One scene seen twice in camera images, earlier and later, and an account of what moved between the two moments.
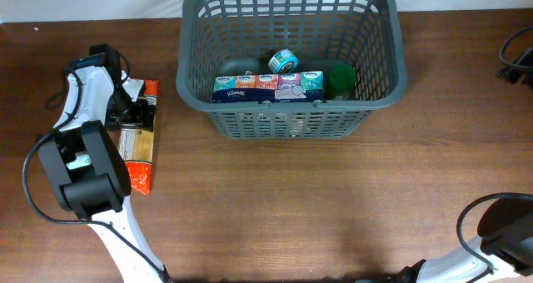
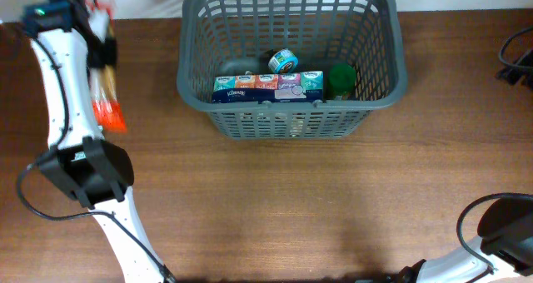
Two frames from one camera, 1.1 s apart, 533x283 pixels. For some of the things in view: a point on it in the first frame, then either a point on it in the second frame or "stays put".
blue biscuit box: x=278 y=87 stays put
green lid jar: x=341 y=81 stays put
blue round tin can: x=284 y=62 stays put
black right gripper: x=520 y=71 stays put
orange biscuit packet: x=136 y=146 → x=107 y=108
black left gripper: x=146 y=116 → x=110 y=54
